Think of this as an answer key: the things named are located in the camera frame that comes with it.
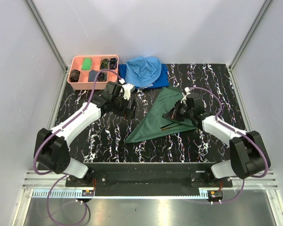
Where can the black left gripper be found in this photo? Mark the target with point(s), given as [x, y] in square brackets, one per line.
[130, 114]

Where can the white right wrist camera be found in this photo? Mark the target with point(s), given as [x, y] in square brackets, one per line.
[186, 92]

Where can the black blue rolled sock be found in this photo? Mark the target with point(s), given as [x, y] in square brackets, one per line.
[113, 63]

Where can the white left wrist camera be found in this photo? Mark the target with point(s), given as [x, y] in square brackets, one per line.
[126, 89]

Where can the blue folded cloth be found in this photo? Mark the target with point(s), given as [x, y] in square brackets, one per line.
[162, 80]

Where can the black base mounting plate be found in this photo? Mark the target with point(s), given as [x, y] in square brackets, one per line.
[149, 180]

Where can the green rolled cloth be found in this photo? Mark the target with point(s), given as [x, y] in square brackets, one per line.
[86, 64]

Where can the pink compartment tray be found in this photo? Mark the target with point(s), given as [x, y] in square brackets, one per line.
[87, 72]

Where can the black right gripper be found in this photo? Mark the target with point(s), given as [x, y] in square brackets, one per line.
[171, 114]

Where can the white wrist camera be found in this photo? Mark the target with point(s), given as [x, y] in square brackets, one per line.
[126, 89]
[186, 92]

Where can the black marble pattern mat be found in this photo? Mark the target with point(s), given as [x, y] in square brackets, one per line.
[104, 140]

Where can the black fork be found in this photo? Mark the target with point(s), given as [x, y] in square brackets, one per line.
[165, 126]

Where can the gold spoon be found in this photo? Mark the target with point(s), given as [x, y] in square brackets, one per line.
[169, 127]

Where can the dark green cloth napkin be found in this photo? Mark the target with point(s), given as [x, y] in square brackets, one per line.
[150, 126]

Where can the black yellow rolled sock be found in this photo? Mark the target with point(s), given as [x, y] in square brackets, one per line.
[104, 64]

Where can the light blue bucket hat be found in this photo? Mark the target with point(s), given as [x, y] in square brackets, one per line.
[143, 71]

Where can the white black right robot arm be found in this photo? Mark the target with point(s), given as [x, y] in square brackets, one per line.
[248, 155]

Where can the grey folded cloth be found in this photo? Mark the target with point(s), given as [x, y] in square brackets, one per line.
[92, 77]

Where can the black patterned rolled sock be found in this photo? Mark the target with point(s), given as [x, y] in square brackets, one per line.
[102, 77]

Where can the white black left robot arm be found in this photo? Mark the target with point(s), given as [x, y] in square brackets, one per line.
[51, 148]

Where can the dark rolled sock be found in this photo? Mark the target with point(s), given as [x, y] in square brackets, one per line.
[74, 75]

